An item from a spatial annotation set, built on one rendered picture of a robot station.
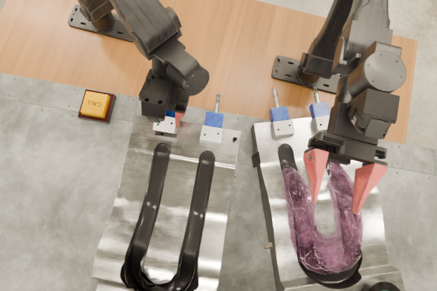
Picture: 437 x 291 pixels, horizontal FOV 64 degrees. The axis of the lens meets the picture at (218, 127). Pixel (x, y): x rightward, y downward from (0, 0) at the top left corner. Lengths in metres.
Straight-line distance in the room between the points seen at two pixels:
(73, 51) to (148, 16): 0.49
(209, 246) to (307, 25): 0.69
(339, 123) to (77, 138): 0.69
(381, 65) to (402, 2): 1.86
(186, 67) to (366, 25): 0.30
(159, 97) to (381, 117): 0.38
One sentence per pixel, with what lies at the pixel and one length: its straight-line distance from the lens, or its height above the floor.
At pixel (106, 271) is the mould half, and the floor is 0.93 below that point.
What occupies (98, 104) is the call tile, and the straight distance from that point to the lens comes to 0.97.
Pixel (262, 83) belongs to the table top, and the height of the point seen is 0.80.
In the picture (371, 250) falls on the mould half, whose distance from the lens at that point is 0.93.
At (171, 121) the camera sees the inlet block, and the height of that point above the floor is 0.94.
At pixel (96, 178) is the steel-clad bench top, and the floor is 0.80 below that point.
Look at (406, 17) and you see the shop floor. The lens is 2.33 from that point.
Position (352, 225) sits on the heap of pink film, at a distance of 0.89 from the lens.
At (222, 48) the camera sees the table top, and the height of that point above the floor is 0.80.
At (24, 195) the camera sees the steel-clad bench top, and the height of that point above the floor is 0.80.
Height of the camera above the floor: 1.72
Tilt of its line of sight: 75 degrees down
